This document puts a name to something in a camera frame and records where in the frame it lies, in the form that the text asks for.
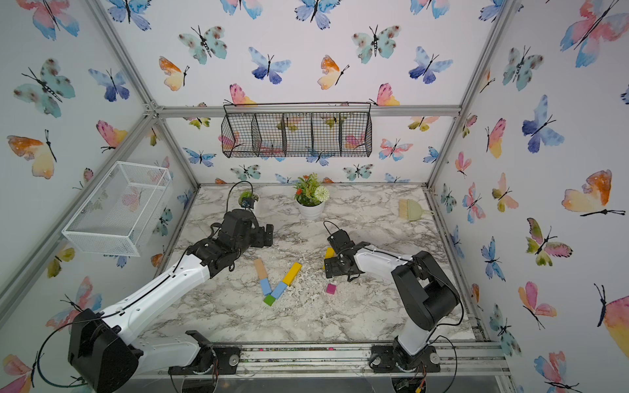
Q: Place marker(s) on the black wire wall basket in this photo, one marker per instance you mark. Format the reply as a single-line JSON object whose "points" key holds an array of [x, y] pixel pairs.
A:
{"points": [[297, 130]]}

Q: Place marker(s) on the green cube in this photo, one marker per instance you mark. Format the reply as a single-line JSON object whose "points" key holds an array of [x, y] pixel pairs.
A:
{"points": [[269, 300]]}

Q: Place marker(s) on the small green potted plant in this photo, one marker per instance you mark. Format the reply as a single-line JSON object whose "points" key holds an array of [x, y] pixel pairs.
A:
{"points": [[249, 193]]}

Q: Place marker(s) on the natural wood block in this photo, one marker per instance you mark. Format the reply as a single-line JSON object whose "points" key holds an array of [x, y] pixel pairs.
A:
{"points": [[260, 269]]}

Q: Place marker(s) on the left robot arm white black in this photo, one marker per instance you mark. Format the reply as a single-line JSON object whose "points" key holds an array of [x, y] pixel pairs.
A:
{"points": [[105, 348]]}

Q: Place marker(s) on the white mesh wall basket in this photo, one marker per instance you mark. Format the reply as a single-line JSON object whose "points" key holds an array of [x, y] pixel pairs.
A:
{"points": [[120, 213]]}

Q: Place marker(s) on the yellow block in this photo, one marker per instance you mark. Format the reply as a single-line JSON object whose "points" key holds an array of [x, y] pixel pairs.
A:
{"points": [[292, 274], [330, 253]]}

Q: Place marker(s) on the flowering potted plant white pot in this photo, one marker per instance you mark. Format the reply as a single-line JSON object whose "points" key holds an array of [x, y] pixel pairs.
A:
{"points": [[311, 196]]}

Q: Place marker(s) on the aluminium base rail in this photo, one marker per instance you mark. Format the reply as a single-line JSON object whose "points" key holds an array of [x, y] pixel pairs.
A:
{"points": [[356, 359]]}

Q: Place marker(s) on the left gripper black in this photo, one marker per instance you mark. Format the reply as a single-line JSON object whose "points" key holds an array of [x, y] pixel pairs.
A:
{"points": [[260, 241]]}

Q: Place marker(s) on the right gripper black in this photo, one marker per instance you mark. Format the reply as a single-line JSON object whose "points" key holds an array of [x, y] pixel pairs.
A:
{"points": [[332, 263]]}

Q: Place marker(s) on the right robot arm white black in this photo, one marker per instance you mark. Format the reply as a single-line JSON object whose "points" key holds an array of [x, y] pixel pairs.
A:
{"points": [[427, 294]]}

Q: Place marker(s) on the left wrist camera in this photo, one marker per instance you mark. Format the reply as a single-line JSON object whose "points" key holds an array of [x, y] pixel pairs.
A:
{"points": [[247, 202]]}

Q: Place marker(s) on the light blue block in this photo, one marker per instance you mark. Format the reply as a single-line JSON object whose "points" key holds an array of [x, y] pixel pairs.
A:
{"points": [[265, 286], [279, 290]]}

